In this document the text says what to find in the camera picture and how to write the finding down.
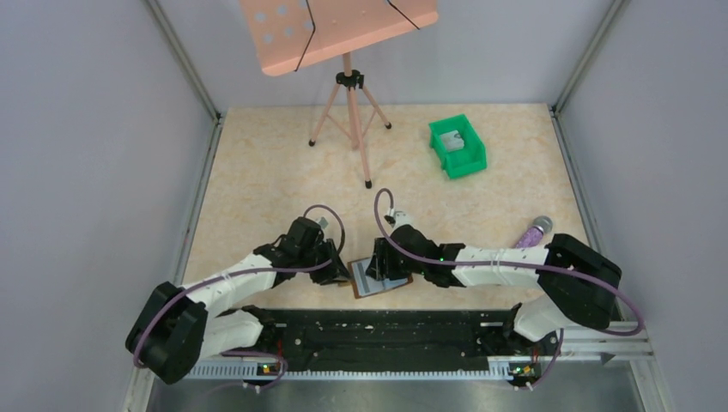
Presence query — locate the brown leather card holder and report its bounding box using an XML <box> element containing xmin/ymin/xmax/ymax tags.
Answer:
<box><xmin>348</xmin><ymin>257</ymin><xmax>414</xmax><ymax>299</ymax></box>

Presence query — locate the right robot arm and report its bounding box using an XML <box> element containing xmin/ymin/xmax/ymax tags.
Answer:
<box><xmin>369</xmin><ymin>224</ymin><xmax>622</xmax><ymax>342</ymax></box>

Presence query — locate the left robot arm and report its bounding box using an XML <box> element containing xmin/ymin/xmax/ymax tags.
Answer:
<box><xmin>124</xmin><ymin>216</ymin><xmax>351</xmax><ymax>385</ymax></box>

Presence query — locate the silver card in bin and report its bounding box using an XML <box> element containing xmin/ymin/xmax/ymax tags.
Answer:
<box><xmin>440</xmin><ymin>130</ymin><xmax>464</xmax><ymax>153</ymax></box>

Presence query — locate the green plastic bin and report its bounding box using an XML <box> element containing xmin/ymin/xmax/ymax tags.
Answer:
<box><xmin>428</xmin><ymin>114</ymin><xmax>488</xmax><ymax>179</ymax></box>

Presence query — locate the purple glitter microphone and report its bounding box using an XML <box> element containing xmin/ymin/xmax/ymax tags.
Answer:
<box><xmin>514</xmin><ymin>215</ymin><xmax>553</xmax><ymax>248</ymax></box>

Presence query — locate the pink music stand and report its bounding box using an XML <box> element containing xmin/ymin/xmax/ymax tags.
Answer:
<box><xmin>239</xmin><ymin>0</ymin><xmax>439</xmax><ymax>189</ymax></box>

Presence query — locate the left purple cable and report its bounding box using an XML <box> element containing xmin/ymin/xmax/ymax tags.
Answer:
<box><xmin>131</xmin><ymin>203</ymin><xmax>346</xmax><ymax>393</ymax></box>

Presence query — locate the purple cable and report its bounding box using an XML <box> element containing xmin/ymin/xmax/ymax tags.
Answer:
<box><xmin>373</xmin><ymin>188</ymin><xmax>646</xmax><ymax>391</ymax></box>
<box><xmin>131</xmin><ymin>203</ymin><xmax>346</xmax><ymax>393</ymax></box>

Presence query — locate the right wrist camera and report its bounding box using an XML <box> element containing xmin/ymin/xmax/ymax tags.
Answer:
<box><xmin>385</xmin><ymin>209</ymin><xmax>413</xmax><ymax>230</ymax></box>

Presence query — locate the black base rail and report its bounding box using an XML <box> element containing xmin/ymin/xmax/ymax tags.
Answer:
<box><xmin>236</xmin><ymin>306</ymin><xmax>558</xmax><ymax>376</ymax></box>

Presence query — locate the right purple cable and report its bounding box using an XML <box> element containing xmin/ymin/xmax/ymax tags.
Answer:
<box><xmin>373</xmin><ymin>188</ymin><xmax>646</xmax><ymax>391</ymax></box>

